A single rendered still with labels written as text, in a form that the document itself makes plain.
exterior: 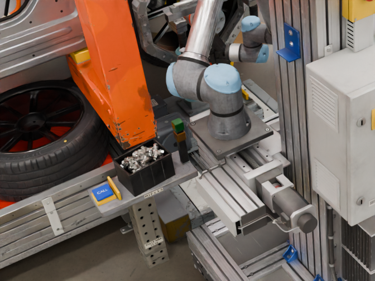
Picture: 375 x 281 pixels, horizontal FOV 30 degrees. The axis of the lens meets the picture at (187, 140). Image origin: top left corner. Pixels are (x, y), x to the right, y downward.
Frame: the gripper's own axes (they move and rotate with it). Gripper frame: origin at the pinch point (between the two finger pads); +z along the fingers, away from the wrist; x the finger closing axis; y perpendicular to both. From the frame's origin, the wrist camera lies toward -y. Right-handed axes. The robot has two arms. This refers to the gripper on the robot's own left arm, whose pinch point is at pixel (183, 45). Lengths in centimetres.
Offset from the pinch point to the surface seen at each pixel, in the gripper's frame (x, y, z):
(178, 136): -31.3, 23.0, -4.8
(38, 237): -60, 63, 58
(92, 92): -13.6, 17.0, 40.5
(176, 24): -2.6, -11.5, 0.4
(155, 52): 9.9, 10.4, 18.6
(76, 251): -49, 83, 50
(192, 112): 32, 59, 16
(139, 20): 7.4, -6.9, 21.5
